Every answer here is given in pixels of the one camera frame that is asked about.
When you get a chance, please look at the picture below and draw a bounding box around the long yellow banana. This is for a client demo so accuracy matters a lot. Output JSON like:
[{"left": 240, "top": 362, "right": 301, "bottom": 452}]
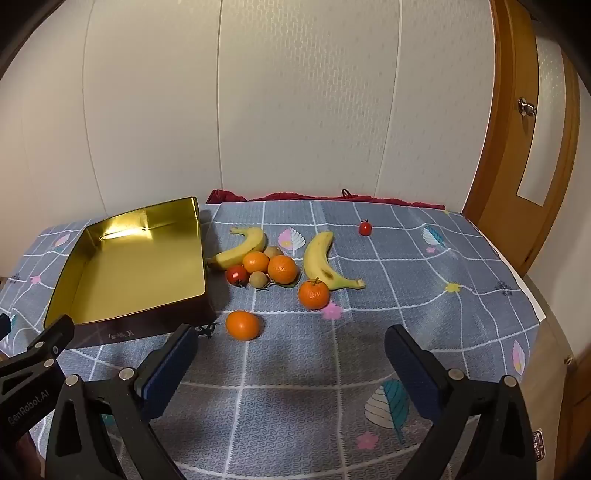
[{"left": 303, "top": 231, "right": 366, "bottom": 291}]

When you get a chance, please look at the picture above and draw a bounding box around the gold rectangular tin box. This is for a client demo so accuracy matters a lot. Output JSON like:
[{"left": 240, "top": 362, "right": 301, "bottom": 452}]
[{"left": 42, "top": 196, "right": 218, "bottom": 350}]

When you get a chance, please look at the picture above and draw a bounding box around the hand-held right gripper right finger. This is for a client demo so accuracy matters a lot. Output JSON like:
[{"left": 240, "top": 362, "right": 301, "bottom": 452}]
[{"left": 384, "top": 324, "right": 539, "bottom": 480}]

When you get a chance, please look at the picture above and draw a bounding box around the orange mandarin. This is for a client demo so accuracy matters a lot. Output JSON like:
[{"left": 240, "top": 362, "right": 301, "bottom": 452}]
[
  {"left": 298, "top": 279, "right": 331, "bottom": 310},
  {"left": 268, "top": 255, "right": 299, "bottom": 284},
  {"left": 242, "top": 251, "right": 270, "bottom": 274},
  {"left": 225, "top": 310, "right": 260, "bottom": 341}
]

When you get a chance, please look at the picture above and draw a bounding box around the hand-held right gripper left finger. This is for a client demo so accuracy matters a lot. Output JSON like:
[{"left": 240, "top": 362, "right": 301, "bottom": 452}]
[{"left": 45, "top": 323, "right": 199, "bottom": 480}]

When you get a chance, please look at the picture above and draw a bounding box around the strongly curved yellow banana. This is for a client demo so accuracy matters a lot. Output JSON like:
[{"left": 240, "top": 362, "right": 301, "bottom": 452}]
[{"left": 206, "top": 225, "right": 267, "bottom": 271}]

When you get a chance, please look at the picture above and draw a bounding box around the dark red cloth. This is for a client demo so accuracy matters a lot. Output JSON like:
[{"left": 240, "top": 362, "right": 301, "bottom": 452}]
[{"left": 205, "top": 188, "right": 446, "bottom": 210}]

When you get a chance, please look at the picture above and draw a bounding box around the wooden door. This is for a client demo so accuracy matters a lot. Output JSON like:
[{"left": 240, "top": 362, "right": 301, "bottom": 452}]
[{"left": 464, "top": 0, "right": 583, "bottom": 278}]

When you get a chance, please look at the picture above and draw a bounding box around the grey printed tablecloth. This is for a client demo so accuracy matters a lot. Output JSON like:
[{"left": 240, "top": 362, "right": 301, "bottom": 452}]
[{"left": 0, "top": 199, "right": 548, "bottom": 480}]

